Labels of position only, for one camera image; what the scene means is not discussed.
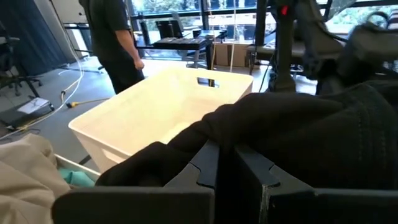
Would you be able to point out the black floor plate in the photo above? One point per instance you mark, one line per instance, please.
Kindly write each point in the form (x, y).
(18, 116)

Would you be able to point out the beige garment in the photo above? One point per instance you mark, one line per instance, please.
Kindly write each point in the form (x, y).
(28, 180)

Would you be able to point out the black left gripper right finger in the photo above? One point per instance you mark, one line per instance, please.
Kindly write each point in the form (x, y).
(326, 208)

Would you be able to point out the teal garment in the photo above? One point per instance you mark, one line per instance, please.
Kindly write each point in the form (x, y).
(77, 180)

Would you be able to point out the cardboard box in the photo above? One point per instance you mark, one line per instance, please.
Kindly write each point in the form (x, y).
(230, 54)

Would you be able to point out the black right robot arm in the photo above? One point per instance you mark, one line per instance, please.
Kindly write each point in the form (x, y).
(367, 49)

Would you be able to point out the dark blue curtain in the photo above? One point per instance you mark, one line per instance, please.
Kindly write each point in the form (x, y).
(37, 31)

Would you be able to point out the person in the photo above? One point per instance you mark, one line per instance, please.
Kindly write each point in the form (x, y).
(115, 37)

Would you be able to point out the black knit sweater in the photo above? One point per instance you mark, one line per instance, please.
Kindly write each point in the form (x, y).
(295, 133)

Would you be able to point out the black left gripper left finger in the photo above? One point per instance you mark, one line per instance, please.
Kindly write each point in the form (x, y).
(133, 205)

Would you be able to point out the black office chair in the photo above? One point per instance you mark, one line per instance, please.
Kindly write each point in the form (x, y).
(9, 71)

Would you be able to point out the black desk with keyboard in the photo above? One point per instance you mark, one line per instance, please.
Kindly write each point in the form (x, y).
(180, 43)

